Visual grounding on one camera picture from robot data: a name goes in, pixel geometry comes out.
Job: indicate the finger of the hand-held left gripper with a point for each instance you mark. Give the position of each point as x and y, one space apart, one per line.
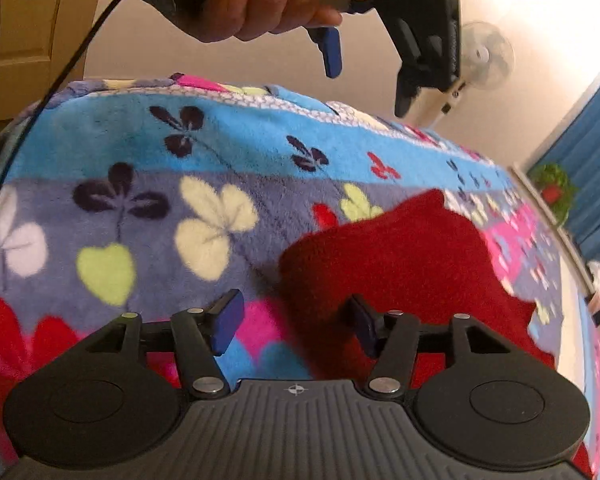
332 55
405 97

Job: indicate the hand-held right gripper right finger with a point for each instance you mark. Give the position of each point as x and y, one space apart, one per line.
362 327

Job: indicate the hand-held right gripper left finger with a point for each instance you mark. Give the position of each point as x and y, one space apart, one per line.
227 325

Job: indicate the red knit garment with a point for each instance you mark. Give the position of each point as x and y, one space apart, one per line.
405 260

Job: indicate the person's left hand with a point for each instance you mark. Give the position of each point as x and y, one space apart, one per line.
270 5

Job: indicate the green plant with red flowers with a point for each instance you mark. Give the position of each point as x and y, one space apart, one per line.
555 187

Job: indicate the blue curtain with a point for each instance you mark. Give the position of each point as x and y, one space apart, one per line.
590 160

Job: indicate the floral fleece blanket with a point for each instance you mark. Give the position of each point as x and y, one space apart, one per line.
130 125

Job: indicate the dark object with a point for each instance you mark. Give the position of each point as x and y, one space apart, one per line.
599 312

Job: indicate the wooden door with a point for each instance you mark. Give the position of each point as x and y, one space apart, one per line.
30 25

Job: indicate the white pedestal fan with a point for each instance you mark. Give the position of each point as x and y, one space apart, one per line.
485 55

